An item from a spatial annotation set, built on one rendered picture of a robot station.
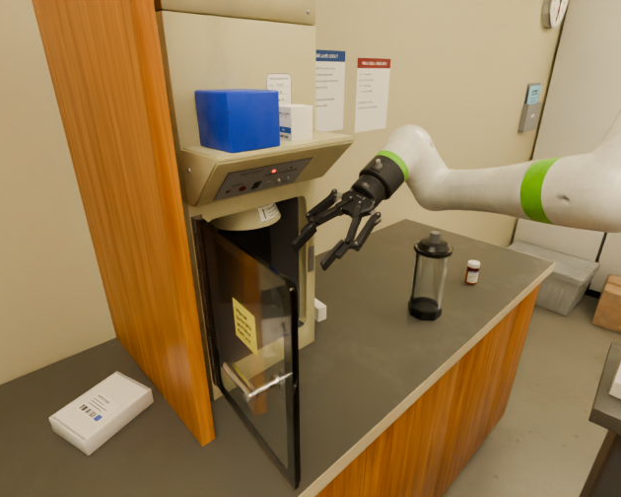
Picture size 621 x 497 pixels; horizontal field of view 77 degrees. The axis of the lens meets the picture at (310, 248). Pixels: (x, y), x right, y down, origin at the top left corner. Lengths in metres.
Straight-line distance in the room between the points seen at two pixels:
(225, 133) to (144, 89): 0.13
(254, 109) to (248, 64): 0.14
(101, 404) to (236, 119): 0.67
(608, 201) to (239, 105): 0.55
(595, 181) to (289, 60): 0.56
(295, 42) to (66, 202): 0.66
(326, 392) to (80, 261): 0.71
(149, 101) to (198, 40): 0.18
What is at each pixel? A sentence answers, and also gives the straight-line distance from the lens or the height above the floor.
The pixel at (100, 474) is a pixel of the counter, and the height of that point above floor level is 0.94.
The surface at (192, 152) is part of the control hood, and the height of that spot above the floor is 1.51.
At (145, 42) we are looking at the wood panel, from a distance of 0.60.
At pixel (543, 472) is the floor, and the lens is 2.26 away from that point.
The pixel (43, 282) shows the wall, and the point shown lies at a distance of 1.17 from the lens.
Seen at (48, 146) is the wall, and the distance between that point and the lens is 1.10.
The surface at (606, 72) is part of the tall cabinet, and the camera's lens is 3.48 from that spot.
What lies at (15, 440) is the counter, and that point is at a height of 0.94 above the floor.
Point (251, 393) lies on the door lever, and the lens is 0.60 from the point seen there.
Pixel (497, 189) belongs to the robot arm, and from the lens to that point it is 0.82.
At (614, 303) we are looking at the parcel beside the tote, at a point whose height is 0.21.
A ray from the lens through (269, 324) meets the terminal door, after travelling 0.57.
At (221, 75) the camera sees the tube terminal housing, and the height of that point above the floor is 1.62.
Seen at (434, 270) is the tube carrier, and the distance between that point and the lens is 1.17.
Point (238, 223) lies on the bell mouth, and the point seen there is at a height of 1.33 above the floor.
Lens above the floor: 1.63
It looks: 24 degrees down
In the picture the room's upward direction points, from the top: straight up
